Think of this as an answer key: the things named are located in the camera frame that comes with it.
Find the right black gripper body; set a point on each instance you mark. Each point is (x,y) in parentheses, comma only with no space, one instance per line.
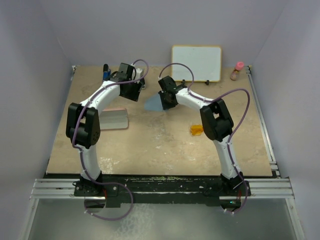
(165,104)

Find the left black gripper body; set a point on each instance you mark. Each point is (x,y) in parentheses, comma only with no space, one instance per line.
(133,91)

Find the blue cleaning cloth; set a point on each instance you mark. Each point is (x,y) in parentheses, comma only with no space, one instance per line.
(153,103)

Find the pink glasses case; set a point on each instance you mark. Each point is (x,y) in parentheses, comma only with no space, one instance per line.
(114,119)

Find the orange sunglasses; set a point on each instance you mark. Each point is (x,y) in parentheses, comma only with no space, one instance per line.
(196,130)

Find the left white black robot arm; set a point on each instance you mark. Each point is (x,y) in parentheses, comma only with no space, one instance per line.
(83,119)

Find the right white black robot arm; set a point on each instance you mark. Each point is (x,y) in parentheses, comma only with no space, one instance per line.
(216,121)

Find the blue black stapler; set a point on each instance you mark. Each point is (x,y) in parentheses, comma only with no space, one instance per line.
(106,72)

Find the small whiteboard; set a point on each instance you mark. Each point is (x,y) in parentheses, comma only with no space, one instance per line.
(205,61)

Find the pink capped small bottle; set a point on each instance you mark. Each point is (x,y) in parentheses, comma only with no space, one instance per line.
(236,71)

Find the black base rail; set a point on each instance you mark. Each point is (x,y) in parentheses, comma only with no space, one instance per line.
(118,189)

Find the aluminium frame rail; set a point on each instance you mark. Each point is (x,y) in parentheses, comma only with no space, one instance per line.
(160,143)

